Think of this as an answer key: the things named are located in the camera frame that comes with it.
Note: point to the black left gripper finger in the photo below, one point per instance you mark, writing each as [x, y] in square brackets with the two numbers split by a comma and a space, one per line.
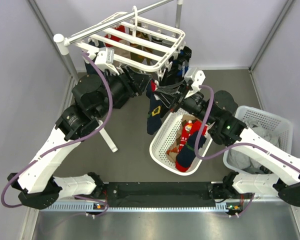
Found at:
[139, 82]
[131, 72]

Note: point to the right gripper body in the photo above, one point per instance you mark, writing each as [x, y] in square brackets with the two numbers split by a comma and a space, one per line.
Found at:
[193, 104]

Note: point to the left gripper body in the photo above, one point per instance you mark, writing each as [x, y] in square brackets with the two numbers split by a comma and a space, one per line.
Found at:
[119, 87]

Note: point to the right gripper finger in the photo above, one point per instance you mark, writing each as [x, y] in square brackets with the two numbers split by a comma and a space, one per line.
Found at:
[172, 88]
[171, 101]

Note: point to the navy santa belt sock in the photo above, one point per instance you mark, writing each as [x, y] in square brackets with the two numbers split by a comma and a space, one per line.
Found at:
[154, 115]

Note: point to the white clip sock hanger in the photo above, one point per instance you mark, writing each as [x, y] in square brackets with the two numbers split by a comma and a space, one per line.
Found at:
[147, 45]

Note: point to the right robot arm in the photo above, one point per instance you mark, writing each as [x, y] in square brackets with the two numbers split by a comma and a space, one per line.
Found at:
[215, 118]

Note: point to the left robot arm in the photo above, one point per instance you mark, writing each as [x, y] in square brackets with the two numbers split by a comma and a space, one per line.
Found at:
[37, 185]

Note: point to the red patterned christmas sock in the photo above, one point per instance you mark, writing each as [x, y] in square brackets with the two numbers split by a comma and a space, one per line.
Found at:
[185, 133]

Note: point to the white perforated oval basket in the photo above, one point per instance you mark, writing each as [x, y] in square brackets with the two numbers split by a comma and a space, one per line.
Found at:
[164, 138]

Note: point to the red hanging sock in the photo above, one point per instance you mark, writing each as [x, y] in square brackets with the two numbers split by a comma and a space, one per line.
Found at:
[119, 28]

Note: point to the argyle beige orange sock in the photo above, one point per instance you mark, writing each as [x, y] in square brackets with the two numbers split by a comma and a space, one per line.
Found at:
[172, 151]

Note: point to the white rack base foot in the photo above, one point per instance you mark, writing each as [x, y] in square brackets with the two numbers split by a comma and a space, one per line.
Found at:
[106, 137]

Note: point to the white rectangular mesh basket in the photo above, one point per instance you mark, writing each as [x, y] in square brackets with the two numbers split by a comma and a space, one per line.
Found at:
[269, 121]

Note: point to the silver horizontal rack bar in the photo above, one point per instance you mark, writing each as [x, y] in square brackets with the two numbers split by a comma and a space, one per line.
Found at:
[63, 42]

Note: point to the grey clothes in basket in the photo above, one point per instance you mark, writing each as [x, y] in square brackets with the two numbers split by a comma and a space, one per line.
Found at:
[244, 162]

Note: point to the far silver rack pole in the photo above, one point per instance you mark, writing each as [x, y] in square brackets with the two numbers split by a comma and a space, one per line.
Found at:
[179, 6]

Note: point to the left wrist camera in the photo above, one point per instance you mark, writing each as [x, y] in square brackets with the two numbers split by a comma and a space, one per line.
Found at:
[104, 58]

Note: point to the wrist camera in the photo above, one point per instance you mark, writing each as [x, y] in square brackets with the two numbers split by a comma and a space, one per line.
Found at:
[104, 58]
[194, 77]

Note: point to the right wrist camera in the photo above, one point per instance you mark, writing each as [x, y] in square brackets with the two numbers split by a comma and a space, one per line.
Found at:
[194, 77]

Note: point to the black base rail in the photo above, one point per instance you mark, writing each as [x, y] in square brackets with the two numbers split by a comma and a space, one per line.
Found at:
[158, 194]

